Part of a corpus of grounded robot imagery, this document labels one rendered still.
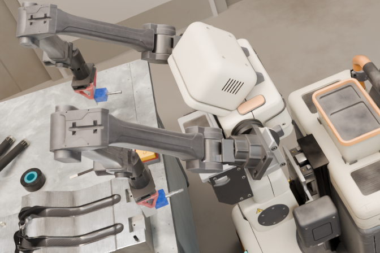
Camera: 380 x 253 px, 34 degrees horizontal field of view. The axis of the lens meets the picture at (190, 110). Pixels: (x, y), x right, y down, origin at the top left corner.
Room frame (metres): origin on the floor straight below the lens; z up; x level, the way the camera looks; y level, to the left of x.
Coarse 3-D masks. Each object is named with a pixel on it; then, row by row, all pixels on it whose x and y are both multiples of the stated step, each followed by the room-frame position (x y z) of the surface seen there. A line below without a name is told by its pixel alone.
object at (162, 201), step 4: (160, 192) 1.15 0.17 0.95; (164, 192) 1.14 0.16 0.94; (172, 192) 1.14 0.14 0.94; (176, 192) 1.13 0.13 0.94; (180, 192) 1.13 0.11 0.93; (160, 196) 1.13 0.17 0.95; (164, 196) 1.13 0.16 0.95; (168, 196) 1.13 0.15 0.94; (148, 200) 1.12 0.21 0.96; (156, 200) 1.12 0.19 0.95; (160, 200) 1.12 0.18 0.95; (164, 200) 1.11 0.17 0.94; (156, 204) 1.11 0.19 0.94; (160, 204) 1.11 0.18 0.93; (164, 204) 1.11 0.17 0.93; (144, 208) 1.11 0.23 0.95; (148, 208) 1.11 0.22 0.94; (152, 208) 1.11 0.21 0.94; (156, 208) 1.11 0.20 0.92; (144, 212) 1.11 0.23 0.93; (148, 212) 1.11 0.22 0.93; (152, 212) 1.11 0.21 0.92; (156, 212) 1.11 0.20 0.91; (148, 216) 1.11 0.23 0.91
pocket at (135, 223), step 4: (132, 216) 1.14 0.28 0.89; (136, 216) 1.14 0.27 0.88; (140, 216) 1.14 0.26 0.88; (128, 220) 1.14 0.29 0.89; (132, 220) 1.15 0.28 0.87; (136, 220) 1.14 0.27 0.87; (140, 220) 1.14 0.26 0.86; (128, 224) 1.12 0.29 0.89; (132, 224) 1.14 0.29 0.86; (136, 224) 1.13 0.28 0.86; (140, 224) 1.13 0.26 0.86; (144, 224) 1.11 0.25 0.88; (132, 228) 1.12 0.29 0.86; (136, 228) 1.12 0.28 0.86; (140, 228) 1.11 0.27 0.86
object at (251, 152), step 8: (256, 128) 1.01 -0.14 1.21; (232, 136) 0.99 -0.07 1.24; (240, 136) 0.99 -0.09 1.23; (248, 136) 0.98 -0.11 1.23; (256, 136) 0.98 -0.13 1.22; (240, 144) 0.96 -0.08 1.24; (248, 144) 0.96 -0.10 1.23; (256, 144) 0.95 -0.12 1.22; (264, 144) 0.95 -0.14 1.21; (240, 152) 0.94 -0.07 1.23; (248, 152) 0.94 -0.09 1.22; (256, 152) 0.94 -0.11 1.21; (264, 152) 0.93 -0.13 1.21; (240, 160) 0.93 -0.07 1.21; (248, 160) 0.93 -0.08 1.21; (256, 160) 0.93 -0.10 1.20; (264, 160) 0.92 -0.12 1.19; (248, 168) 0.95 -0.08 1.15; (256, 168) 0.92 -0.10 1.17; (264, 168) 0.91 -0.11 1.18; (256, 176) 0.91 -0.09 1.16
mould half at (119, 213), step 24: (48, 192) 1.33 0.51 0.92; (72, 192) 1.32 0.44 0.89; (96, 192) 1.29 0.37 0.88; (120, 192) 1.25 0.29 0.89; (96, 216) 1.20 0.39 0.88; (120, 216) 1.16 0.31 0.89; (144, 216) 1.14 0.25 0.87; (0, 240) 1.28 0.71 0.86; (120, 240) 1.08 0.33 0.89; (144, 240) 1.05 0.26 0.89
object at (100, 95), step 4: (100, 88) 1.68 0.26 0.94; (104, 88) 1.67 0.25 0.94; (84, 92) 1.68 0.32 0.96; (88, 92) 1.67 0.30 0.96; (96, 92) 1.67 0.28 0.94; (100, 92) 1.66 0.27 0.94; (104, 92) 1.65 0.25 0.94; (108, 92) 1.65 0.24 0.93; (112, 92) 1.64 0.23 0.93; (116, 92) 1.64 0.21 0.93; (120, 92) 1.63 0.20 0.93; (96, 96) 1.65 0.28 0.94; (100, 96) 1.64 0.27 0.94; (104, 96) 1.63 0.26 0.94; (84, 100) 1.66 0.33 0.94; (88, 100) 1.65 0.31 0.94; (92, 100) 1.65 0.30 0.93; (96, 100) 1.65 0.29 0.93; (100, 100) 1.64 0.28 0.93; (104, 100) 1.64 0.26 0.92; (88, 104) 1.65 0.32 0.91; (92, 104) 1.65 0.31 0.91; (96, 104) 1.64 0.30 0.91
